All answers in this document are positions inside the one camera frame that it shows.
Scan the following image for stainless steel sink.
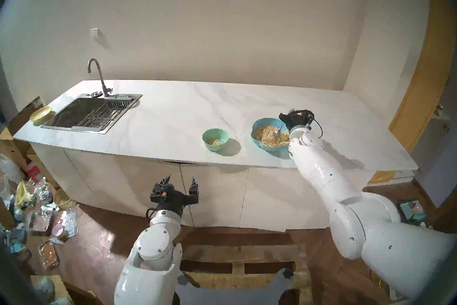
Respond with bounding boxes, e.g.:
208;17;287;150
41;93;143;135

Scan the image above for white counter cabinet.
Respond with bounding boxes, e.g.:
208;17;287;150
30;143;375;231

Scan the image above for clear plastic tray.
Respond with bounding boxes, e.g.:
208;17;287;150
29;210;54;233

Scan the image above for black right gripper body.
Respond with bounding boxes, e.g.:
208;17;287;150
288;112;305;130

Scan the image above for yellow dish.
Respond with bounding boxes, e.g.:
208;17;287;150
30;106;53;123

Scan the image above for plastic tray with food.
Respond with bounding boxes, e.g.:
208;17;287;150
39;240;60;269

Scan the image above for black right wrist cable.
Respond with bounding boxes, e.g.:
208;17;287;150
309;117;323;139

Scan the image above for large cereal heap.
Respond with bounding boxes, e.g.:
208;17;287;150
254;125;290;148

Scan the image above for yellow bag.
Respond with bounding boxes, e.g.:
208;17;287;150
16;181;32;208

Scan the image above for wire sink rack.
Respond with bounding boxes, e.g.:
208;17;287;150
77;110;120;128

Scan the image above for mint green bowl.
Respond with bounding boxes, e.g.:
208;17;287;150
202;128;230;152

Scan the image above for steel gooseneck faucet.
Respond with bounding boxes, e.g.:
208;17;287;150
87;58;113;97

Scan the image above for wooden pallet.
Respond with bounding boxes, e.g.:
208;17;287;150
179;244;311;305

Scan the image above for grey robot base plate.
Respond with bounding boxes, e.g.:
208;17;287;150
175;268;295;305

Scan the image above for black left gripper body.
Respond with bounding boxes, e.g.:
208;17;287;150
156;189;200;218

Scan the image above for blue scalloped bowl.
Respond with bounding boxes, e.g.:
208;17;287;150
251;118;291;152

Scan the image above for orange wooden door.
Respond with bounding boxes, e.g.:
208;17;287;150
389;0;457;153

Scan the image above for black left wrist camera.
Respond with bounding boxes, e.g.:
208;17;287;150
150;183;174;203

